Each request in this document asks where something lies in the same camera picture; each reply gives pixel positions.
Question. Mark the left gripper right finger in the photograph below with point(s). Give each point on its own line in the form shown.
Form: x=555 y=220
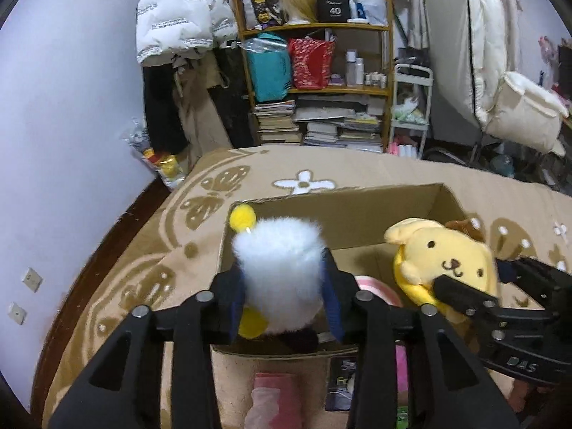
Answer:
x=410 y=370

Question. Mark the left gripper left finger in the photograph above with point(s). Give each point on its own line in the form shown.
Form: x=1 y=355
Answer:
x=120 y=387

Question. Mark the green tissue pack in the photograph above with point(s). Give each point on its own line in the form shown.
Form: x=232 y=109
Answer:
x=402 y=419

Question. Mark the pink swirl roll plush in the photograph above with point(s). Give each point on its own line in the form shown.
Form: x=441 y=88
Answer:
x=379 y=289

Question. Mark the yellow dog plush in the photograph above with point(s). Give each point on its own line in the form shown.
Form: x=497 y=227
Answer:
x=428 y=249

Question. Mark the pink packaged item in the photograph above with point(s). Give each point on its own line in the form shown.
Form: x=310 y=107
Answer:
x=276 y=402

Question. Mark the white fluffy plush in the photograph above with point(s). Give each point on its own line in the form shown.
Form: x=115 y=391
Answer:
x=281 y=261

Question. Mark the pink bear plush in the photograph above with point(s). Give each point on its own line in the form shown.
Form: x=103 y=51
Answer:
x=401 y=368

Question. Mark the dark small package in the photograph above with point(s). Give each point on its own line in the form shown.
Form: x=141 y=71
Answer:
x=341 y=382

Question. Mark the cardboard box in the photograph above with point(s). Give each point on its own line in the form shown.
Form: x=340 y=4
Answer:
x=353 y=222

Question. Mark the plastic bag with toys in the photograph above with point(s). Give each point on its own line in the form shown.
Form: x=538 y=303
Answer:
x=165 y=165

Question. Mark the beige coat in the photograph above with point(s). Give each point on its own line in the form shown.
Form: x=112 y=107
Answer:
x=202 y=125

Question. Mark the stack of books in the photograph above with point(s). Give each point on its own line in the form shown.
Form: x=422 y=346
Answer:
x=275 y=123

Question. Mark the white trolley cart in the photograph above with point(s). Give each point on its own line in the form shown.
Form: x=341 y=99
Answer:
x=410 y=113

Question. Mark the red bag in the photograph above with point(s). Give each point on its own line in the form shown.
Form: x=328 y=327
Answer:
x=311 y=62

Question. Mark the cream padded chair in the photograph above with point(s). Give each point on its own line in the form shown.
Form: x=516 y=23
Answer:
x=475 y=50

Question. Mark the teal bag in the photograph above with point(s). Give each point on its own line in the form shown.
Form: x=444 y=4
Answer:
x=269 y=66

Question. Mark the black box with 40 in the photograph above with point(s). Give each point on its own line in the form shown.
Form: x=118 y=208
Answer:
x=333 y=10

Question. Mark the wooden shelf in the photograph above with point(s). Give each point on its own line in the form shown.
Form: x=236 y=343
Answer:
x=361 y=63

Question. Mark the white puffer jacket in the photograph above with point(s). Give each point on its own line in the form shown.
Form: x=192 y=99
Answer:
x=167 y=30

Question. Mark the wall socket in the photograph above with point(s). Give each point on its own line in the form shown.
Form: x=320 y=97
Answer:
x=32 y=279
x=17 y=313

